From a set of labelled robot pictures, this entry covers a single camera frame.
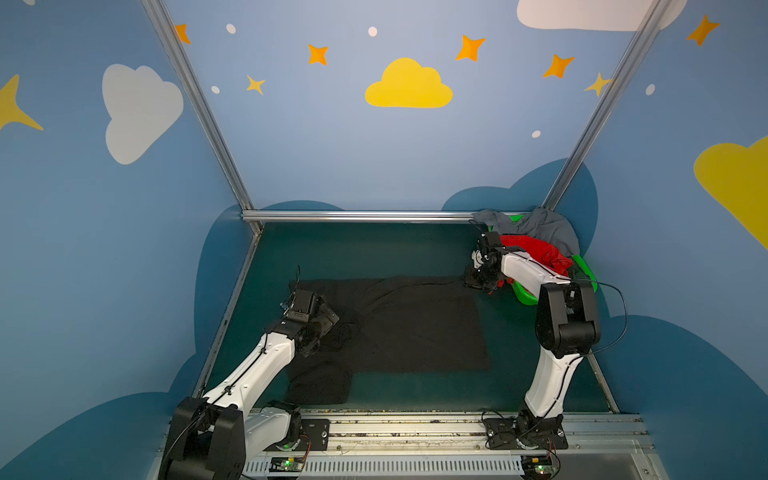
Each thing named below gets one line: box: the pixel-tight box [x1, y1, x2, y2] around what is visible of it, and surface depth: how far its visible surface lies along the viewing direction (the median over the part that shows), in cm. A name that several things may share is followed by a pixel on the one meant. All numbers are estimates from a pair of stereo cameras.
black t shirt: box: [285, 276, 491, 405], surface depth 95 cm
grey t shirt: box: [472, 207, 580, 258], surface depth 113 cm
